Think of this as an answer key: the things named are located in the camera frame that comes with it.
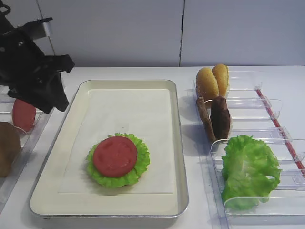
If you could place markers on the thick dark meat patty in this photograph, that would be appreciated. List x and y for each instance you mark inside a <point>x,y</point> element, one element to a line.
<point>220,118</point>

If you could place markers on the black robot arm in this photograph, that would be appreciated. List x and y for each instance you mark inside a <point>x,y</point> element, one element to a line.
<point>4,16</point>

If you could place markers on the cream metal baking tray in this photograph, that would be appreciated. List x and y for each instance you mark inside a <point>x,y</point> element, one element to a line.
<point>47,201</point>

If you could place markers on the brown bread bun left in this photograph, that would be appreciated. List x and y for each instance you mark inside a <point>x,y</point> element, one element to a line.
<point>10,147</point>

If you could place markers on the red strip on organizer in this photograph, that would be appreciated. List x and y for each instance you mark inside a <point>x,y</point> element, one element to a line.
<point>288,144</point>

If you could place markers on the left clear acrylic organizer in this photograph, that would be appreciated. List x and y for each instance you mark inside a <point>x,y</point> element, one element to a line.
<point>28,142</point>

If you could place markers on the thin red tomato slice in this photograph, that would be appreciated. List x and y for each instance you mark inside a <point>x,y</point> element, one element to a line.
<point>115,156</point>

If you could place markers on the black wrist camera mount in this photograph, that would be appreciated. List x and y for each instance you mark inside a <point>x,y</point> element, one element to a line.
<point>37,29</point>

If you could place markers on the clear acrylic organizer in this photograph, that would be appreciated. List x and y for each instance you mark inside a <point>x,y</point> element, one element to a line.
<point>28,142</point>
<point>286,204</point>

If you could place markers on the front yellow bun half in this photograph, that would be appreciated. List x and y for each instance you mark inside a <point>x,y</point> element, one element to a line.
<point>206,84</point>

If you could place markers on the rear yellow bun half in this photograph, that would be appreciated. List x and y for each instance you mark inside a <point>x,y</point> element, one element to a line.
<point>220,71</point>

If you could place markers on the white parchment paper sheet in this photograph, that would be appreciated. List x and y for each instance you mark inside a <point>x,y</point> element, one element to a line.
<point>144,113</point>

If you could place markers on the thin brown meat patty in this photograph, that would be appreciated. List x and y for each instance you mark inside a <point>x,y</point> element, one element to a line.
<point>205,119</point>

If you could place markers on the large red tomato slice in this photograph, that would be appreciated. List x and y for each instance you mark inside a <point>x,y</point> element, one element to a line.
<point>23,115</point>

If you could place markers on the green lettuce leaf in organizer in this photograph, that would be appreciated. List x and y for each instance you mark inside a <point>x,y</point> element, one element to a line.
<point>250,172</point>

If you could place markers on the yellow bun half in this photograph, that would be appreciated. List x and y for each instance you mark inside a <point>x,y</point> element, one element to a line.
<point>220,71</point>
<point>206,84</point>

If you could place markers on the right clear acrylic organizer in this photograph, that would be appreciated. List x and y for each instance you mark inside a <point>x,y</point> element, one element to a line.
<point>286,204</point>

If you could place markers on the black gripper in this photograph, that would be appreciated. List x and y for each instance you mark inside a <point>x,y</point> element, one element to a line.
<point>22,60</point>

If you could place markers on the green lettuce leaf on tray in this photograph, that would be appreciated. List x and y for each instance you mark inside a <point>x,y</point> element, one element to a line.
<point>132,177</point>

